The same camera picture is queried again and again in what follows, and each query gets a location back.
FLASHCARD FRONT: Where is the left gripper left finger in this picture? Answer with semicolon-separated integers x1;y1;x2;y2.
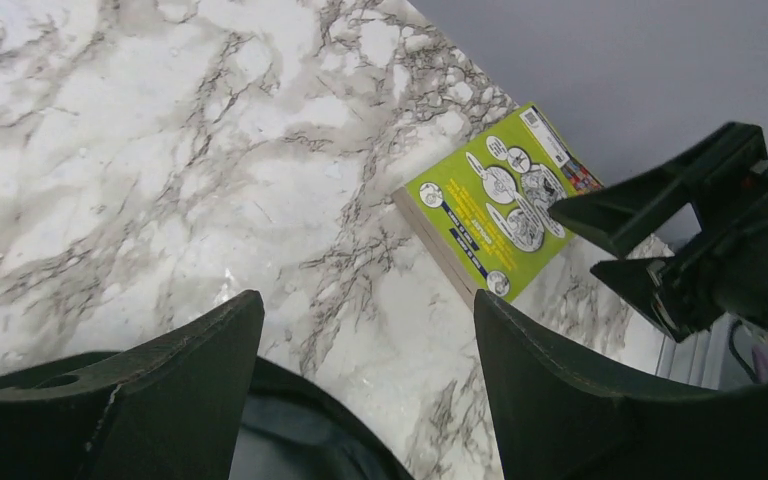
0;290;264;479

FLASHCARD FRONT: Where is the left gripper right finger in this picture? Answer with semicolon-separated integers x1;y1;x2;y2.
474;290;768;479

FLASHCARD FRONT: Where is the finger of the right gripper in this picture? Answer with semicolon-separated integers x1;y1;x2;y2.
590;257;676;340
549;122;768;258

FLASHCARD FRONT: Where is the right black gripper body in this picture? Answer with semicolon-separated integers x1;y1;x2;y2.
650;162;768;342

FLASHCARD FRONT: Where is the black student backpack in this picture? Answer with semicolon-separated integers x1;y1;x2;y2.
0;351;418;480

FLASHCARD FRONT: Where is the green comic book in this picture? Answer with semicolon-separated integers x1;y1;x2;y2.
392;103;602;305

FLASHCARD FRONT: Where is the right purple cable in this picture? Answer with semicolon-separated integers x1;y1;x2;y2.
727;317;763;386

